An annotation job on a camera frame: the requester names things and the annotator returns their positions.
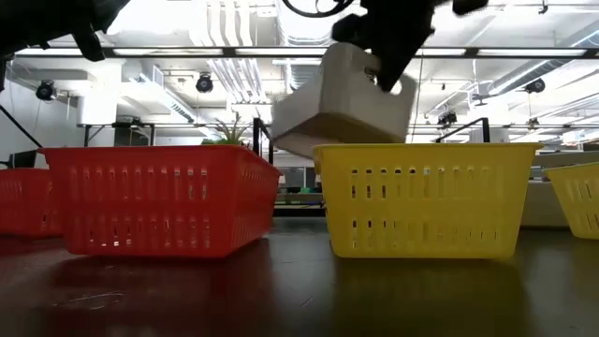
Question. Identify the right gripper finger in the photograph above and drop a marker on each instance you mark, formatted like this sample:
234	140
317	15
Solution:
392	70

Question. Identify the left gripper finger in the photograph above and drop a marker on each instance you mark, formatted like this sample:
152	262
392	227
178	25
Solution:
91	47

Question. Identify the yellow slotted plastic basket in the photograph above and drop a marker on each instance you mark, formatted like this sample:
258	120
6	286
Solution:
580	201
421	201

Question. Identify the red slotted plastic basket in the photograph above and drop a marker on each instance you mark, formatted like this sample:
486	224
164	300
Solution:
23	201
154	201

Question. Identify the black hanging ceiling spotlight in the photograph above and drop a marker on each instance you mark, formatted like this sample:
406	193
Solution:
204	83
535	86
45	90

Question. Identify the dark computer monitor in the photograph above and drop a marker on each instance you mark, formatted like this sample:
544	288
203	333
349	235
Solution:
22	159

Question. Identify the succulent in white pot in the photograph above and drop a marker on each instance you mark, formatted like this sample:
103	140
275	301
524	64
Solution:
229	136

